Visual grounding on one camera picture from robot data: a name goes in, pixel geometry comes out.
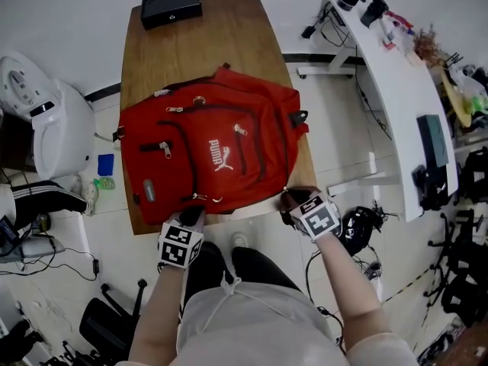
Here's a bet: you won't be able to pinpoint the white rounded machine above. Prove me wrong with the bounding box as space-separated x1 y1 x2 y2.
0 50 96 181

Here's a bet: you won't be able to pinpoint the black device on desk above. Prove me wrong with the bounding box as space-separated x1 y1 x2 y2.
411 164 450 212

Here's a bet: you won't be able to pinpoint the person's black trousers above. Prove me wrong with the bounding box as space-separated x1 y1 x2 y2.
181 241 303 312

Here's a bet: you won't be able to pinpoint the person's white shoe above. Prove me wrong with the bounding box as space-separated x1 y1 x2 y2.
230 231 251 250
81 181 100 217

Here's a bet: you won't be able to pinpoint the person's right forearm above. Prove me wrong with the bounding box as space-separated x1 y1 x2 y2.
313 236 384 345

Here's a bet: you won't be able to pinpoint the dried brown plant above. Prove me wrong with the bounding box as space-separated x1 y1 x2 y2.
413 24 444 66

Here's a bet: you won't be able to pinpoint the black headset with cables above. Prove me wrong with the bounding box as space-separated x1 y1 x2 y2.
340 203 397 257

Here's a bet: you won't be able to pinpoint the black mug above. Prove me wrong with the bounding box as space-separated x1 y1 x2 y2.
359 0 390 29

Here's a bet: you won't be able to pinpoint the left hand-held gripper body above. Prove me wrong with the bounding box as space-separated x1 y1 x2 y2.
157 206 207 270

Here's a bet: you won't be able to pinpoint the person's pale shirt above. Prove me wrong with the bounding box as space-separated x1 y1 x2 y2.
175 278 420 366

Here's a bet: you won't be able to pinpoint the white desk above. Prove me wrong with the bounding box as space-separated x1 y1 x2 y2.
296 0 459 223

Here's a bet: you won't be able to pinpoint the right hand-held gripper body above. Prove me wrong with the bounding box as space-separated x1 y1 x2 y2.
279 186 343 242

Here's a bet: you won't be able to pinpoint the black box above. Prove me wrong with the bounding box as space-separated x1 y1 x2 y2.
140 0 203 31

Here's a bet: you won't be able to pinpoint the yellow hat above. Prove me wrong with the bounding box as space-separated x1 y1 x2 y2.
441 66 474 129

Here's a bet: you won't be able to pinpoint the blue cloth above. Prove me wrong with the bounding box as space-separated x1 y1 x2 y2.
97 152 116 177

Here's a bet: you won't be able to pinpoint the black office chair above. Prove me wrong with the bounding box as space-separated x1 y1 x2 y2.
78 278 149 360
423 210 488 329

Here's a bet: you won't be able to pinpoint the red bag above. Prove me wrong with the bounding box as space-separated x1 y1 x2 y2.
112 63 310 226

